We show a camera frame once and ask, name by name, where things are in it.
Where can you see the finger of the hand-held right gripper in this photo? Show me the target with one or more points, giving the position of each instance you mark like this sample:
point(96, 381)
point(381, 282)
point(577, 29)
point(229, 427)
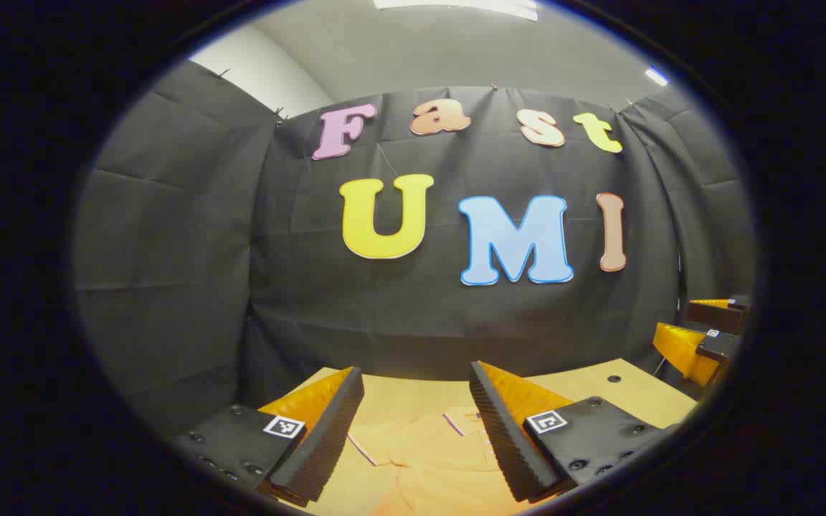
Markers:
point(718, 346)
point(714, 315)

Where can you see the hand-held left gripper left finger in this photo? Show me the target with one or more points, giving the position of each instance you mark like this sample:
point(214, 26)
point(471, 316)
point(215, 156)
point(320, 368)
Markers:
point(327, 444)

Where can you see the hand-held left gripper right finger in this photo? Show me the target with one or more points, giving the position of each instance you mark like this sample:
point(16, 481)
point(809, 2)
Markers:
point(506, 444)

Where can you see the orange T-shirt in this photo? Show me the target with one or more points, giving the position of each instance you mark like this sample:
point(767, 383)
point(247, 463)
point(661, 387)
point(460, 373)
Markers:
point(434, 459)

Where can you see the black backdrop cloth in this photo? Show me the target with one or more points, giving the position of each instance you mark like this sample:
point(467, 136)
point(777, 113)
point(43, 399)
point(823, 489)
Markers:
point(312, 308)

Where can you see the ceiling light panel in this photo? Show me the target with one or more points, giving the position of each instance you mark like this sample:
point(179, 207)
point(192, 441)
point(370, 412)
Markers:
point(456, 6)
point(657, 75)

